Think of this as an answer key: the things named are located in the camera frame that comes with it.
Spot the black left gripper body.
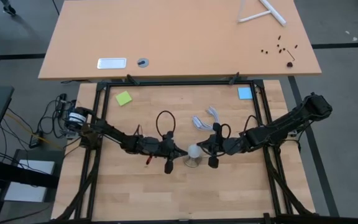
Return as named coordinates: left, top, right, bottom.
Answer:
left=157, top=131, right=176, bottom=175

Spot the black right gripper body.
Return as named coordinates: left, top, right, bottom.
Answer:
left=208, top=123, right=234, bottom=170

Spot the frosted white lightbulb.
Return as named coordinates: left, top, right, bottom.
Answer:
left=187, top=144, right=203, bottom=159

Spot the blue sticky note pad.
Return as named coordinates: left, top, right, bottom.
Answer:
left=237, top=86, right=254, bottom=101

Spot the green sticky note pad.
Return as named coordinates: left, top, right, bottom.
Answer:
left=114, top=90, right=133, bottom=107

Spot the silver rectangular desk plate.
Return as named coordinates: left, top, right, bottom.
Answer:
left=96, top=57, right=127, bottom=70

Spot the orange-brown desk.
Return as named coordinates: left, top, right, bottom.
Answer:
left=38, top=0, right=323, bottom=81

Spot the black power brick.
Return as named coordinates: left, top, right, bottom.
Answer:
left=29, top=132, right=44, bottom=149

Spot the thin white strip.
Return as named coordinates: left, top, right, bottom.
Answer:
left=236, top=0, right=247, bottom=23

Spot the short white bar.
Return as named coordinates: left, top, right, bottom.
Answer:
left=238, top=10, right=272, bottom=24

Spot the long white bar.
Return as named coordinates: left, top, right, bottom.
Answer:
left=259, top=0, right=288, bottom=27

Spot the white box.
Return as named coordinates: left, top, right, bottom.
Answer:
left=4, top=159, right=56, bottom=203

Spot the black metal beam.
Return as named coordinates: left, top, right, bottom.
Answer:
left=0, top=157, right=60, bottom=189

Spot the black chair caster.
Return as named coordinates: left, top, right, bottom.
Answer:
left=0, top=0, right=17, bottom=16

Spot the black looped camera cable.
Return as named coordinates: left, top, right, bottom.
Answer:
left=155, top=110, right=177, bottom=138
left=221, top=114, right=259, bottom=140

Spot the black aluminium frame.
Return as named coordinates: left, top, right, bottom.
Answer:
left=50, top=79, right=321, bottom=224

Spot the black frame clamp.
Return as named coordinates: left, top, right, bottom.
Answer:
left=125, top=73, right=140, bottom=86
left=228, top=72, right=241, bottom=86

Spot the black sleeved cable bundle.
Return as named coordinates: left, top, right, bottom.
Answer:
left=264, top=149, right=318, bottom=217
left=54, top=149, right=101, bottom=222

